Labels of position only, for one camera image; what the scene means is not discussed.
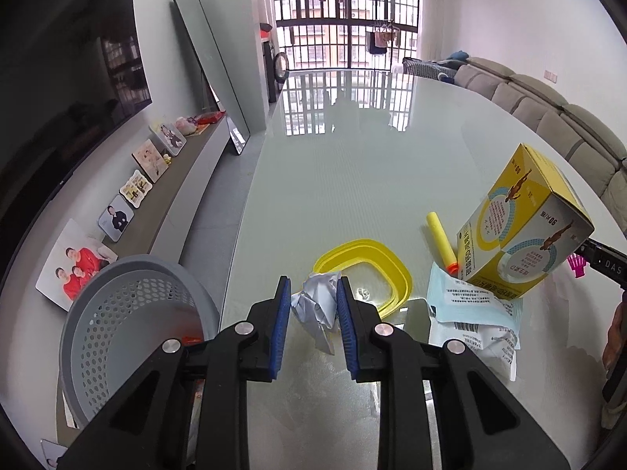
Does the yellow cardboard box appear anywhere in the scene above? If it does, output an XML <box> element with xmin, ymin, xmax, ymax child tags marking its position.
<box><xmin>455</xmin><ymin>143</ymin><xmax>595</xmax><ymax>300</ymax></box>

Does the child photo frame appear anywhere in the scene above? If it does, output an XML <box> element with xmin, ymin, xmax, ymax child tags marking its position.
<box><xmin>132</xmin><ymin>138</ymin><xmax>170</xmax><ymax>184</ymax></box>

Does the yellow plastic lid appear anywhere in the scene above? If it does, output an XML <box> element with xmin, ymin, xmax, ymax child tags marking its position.
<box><xmin>312</xmin><ymin>239</ymin><xmax>413</xmax><ymax>318</ymax></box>

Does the black television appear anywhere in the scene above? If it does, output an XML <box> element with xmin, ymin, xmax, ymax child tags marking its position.
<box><xmin>0</xmin><ymin>0</ymin><xmax>152</xmax><ymax>275</ymax></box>

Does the large family photo print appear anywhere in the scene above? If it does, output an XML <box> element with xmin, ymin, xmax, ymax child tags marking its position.
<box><xmin>35</xmin><ymin>219</ymin><xmax>118</xmax><ymax>311</ymax></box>

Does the small photo print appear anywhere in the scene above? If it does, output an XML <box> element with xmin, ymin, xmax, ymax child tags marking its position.
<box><xmin>40</xmin><ymin>439</ymin><xmax>67</xmax><ymax>470</ymax></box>

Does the person's right hand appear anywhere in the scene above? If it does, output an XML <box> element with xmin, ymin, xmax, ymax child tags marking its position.
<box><xmin>602</xmin><ymin>301</ymin><xmax>627</xmax><ymax>378</ymax></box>

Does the grey wooden television cabinet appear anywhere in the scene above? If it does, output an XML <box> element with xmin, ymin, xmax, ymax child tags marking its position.
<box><xmin>56</xmin><ymin>115</ymin><xmax>231</xmax><ymax>446</ymax></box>

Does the yellow scalloped photo frame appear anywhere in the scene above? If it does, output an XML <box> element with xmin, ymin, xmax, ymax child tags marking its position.
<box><xmin>120</xmin><ymin>170</ymin><xmax>150</xmax><ymax>206</ymax></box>

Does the yellow tube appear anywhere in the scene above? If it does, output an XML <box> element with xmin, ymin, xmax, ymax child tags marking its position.
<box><xmin>425</xmin><ymin>212</ymin><xmax>460</xmax><ymax>276</ymax></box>

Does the black window grille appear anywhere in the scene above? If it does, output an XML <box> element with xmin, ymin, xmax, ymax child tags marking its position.
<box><xmin>269</xmin><ymin>0</ymin><xmax>422</xmax><ymax>72</ymax></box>

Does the baby photo frame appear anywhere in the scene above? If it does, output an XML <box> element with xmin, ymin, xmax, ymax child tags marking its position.
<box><xmin>148</xmin><ymin>120</ymin><xmax>187</xmax><ymax>157</ymax></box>

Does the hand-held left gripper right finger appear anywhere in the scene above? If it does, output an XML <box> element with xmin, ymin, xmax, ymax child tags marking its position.
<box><xmin>335</xmin><ymin>275</ymin><xmax>571</xmax><ymax>470</ymax></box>

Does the grey sofa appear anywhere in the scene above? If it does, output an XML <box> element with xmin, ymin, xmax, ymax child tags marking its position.
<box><xmin>453</xmin><ymin>56</ymin><xmax>627</xmax><ymax>221</ymax></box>

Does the grey perforated waste basket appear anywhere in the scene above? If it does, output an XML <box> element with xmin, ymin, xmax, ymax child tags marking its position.
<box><xmin>59</xmin><ymin>253</ymin><xmax>221</xmax><ymax>427</ymax></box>

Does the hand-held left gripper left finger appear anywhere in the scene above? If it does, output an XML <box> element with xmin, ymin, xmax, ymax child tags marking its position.
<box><xmin>56</xmin><ymin>275</ymin><xmax>293</xmax><ymax>470</ymax></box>

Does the washing machine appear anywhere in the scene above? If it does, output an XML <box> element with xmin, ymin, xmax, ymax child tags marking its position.
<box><xmin>262</xmin><ymin>39</ymin><xmax>290</xmax><ymax>103</ymax></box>

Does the light blue white pouch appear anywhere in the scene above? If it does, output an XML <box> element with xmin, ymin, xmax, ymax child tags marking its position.
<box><xmin>426</xmin><ymin>260</ymin><xmax>522</xmax><ymax>383</ymax></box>

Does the silver paper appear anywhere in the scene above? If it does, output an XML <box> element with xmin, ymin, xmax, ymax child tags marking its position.
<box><xmin>291</xmin><ymin>274</ymin><xmax>341</xmax><ymax>353</ymax></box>

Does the dark suit portrait photo frame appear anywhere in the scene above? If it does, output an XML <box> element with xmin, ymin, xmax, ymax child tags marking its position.
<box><xmin>99</xmin><ymin>194</ymin><xmax>134</xmax><ymax>242</ymax></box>

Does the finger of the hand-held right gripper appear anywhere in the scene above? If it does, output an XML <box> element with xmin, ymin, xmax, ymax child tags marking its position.
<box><xmin>585</xmin><ymin>238</ymin><xmax>627</xmax><ymax>285</ymax></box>

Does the small clothes drying hanger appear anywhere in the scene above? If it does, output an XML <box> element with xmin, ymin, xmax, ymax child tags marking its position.
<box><xmin>365</xmin><ymin>22</ymin><xmax>400</xmax><ymax>54</ymax></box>

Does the black framed standing mirror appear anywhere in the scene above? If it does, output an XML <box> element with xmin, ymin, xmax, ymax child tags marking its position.
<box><xmin>172</xmin><ymin>0</ymin><xmax>252</xmax><ymax>156</ymax></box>

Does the checked blanket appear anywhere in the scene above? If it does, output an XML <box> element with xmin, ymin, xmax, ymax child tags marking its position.
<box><xmin>402</xmin><ymin>56</ymin><xmax>458</xmax><ymax>81</ymax></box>

